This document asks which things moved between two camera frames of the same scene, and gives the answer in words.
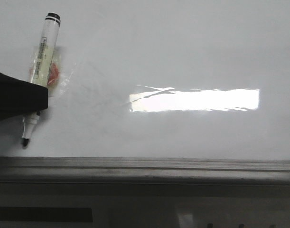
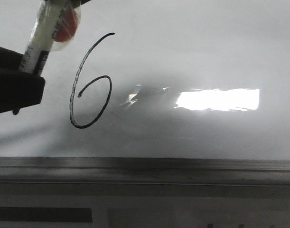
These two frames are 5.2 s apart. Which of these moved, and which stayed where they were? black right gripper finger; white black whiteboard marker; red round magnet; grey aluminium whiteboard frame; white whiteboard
Moved: white black whiteboard marker; black right gripper finger; red round magnet
Stayed: grey aluminium whiteboard frame; white whiteboard
